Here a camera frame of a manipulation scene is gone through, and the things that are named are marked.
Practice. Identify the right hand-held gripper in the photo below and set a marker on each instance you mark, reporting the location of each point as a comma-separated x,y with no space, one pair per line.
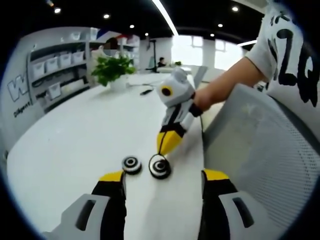
177,97

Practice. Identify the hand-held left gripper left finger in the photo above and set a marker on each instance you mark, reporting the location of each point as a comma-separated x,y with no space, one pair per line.
110,200

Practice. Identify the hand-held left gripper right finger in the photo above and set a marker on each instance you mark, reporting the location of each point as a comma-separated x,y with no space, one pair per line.
217,200

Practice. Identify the metal wheel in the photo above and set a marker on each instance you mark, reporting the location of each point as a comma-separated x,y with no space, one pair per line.
160,167
131,163

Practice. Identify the small black device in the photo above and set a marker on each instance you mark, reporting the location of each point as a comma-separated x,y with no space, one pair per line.
146,92

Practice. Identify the grey mesh chair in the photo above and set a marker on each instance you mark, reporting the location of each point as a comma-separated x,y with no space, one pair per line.
262,155

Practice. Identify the white table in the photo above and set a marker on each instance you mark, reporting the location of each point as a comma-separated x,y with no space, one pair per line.
75,137

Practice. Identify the black floor stand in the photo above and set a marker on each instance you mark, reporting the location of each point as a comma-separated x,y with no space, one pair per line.
153,57

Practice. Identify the green potted plant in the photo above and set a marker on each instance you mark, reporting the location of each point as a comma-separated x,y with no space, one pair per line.
112,68

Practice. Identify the grey storage shelf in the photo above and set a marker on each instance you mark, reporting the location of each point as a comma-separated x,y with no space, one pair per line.
55,75

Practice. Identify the person's body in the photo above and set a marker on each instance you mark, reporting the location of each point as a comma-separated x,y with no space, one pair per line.
292,50

